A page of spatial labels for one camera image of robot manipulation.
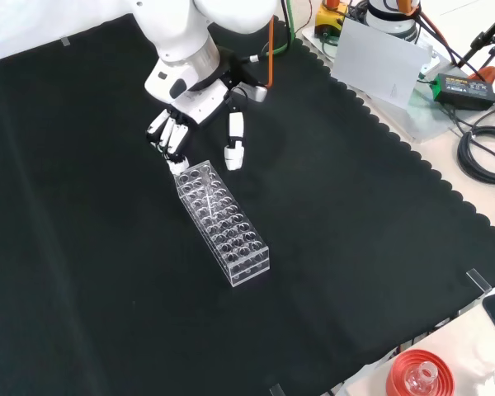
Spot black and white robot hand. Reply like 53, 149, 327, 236
145, 79, 249, 177

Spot clear glass test tube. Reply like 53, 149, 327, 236
200, 164, 218, 218

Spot clear acrylic test tube rack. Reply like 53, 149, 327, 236
174, 159, 271, 289

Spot yellow stop button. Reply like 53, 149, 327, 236
315, 0, 350, 37

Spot black bench cloth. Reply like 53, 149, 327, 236
0, 12, 495, 396

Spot pale board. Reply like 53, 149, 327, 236
331, 16, 427, 111

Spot black power adapter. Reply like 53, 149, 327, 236
431, 73, 495, 111

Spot black tripod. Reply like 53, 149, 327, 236
455, 7, 495, 71

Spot orange tripod foot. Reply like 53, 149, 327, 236
469, 65, 495, 83

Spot clear glass flask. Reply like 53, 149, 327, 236
403, 361, 441, 393

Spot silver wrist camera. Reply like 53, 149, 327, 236
241, 82, 270, 103

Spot orange cable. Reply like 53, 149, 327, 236
395, 0, 463, 69
266, 16, 276, 90

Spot green cable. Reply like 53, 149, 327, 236
249, 0, 296, 63

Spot grey metal base plate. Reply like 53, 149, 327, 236
299, 24, 471, 144

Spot coiled black cable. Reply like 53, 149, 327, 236
456, 125, 495, 185

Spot red ribbed ring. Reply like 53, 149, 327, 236
386, 349, 455, 396

